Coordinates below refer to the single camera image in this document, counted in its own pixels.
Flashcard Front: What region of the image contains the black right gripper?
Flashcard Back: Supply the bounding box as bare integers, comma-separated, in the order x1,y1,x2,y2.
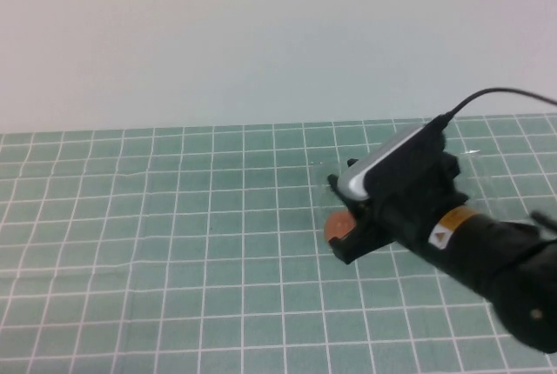
325,129,479,266

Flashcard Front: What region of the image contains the brown egg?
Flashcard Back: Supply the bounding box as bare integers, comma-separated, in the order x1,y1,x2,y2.
324,210,357,244

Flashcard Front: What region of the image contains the clear plastic egg tray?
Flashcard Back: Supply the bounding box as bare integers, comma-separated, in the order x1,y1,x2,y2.
304,147,497,257

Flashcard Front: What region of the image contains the green checkered tablecloth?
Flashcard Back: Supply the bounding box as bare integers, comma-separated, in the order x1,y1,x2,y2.
0,114,557,374

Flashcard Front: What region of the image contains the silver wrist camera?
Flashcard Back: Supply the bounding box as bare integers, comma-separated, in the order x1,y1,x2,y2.
337,124,437,202

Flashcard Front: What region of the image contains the black stiff cable stub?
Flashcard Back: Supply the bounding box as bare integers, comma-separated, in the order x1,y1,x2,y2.
531,210,557,231

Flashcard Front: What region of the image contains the black camera cable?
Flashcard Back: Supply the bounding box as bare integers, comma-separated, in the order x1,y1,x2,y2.
434,88,557,130

